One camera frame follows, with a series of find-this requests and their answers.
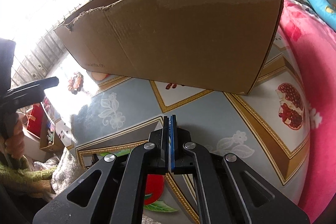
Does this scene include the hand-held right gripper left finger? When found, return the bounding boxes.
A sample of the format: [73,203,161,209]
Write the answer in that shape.
[31,116,172,224]

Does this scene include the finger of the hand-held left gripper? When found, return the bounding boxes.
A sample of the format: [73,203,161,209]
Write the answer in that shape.
[0,76,59,110]

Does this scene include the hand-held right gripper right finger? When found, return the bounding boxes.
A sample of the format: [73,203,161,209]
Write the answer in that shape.
[171,115,310,224]

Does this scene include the brown cardboard box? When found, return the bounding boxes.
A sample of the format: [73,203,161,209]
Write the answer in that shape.
[54,0,284,95]

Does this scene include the person's left forearm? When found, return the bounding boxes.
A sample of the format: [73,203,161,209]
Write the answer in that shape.
[0,153,58,198]

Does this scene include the person's left hand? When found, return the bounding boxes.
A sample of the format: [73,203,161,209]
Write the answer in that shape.
[4,120,25,161]

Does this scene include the red bag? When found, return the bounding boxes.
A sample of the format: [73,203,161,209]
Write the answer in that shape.
[26,103,45,138]

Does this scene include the metal window railing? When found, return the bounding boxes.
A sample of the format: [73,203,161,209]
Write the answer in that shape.
[10,27,87,88]

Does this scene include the small open cardboard box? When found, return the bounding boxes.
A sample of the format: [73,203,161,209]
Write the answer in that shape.
[39,103,66,152]

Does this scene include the white fluffy garment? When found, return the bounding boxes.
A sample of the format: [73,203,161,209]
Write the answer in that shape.
[50,147,87,195]

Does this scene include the pink floral blanket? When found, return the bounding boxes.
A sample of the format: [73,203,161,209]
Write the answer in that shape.
[265,0,336,224]

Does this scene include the blue cartoon pillow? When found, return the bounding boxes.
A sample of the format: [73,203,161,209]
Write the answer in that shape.
[293,0,336,31]

